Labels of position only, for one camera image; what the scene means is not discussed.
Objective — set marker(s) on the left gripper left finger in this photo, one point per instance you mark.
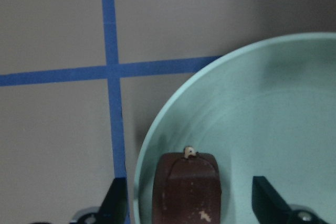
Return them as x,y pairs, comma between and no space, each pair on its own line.
114,207

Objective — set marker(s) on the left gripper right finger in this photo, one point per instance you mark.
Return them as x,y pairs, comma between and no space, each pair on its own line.
269,207

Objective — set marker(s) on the brown bun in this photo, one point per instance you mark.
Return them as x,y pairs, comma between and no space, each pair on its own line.
186,188

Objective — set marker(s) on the green plate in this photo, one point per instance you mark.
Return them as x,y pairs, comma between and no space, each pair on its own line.
267,109

